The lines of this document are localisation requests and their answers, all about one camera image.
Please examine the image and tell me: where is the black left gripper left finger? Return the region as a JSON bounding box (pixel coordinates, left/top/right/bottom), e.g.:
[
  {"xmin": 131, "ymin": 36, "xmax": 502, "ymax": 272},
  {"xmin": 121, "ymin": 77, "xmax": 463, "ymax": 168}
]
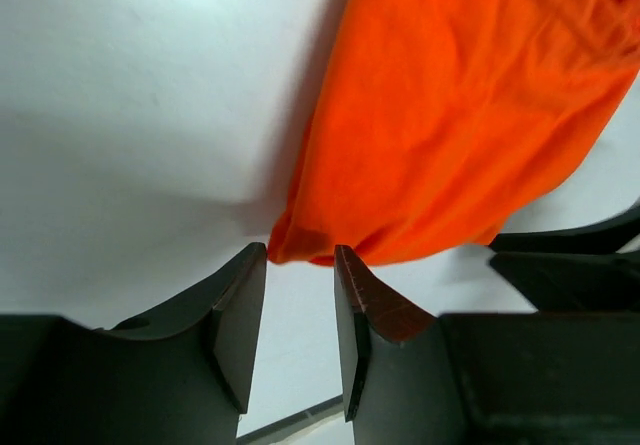
[{"xmin": 91, "ymin": 242, "xmax": 266, "ymax": 413}]

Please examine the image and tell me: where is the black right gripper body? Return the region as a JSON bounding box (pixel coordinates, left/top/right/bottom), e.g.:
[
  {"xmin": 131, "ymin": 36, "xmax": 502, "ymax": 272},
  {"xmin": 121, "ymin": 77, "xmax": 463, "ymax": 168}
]
[{"xmin": 489, "ymin": 208, "xmax": 639, "ymax": 312}]

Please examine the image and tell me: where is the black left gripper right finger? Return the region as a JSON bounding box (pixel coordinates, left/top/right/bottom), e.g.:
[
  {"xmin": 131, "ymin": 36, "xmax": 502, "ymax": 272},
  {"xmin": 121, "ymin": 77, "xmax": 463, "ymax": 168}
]
[{"xmin": 334, "ymin": 245, "xmax": 435, "ymax": 422}]

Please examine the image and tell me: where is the orange t shirt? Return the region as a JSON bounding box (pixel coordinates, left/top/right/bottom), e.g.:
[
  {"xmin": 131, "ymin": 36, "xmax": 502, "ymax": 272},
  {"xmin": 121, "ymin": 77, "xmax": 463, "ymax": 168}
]
[{"xmin": 268, "ymin": 0, "xmax": 639, "ymax": 266}]

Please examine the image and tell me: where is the aluminium rail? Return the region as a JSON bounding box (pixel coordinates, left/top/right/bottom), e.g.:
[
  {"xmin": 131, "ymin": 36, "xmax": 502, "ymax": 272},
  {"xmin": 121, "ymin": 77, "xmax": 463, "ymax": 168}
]
[{"xmin": 236, "ymin": 395, "xmax": 343, "ymax": 445}]

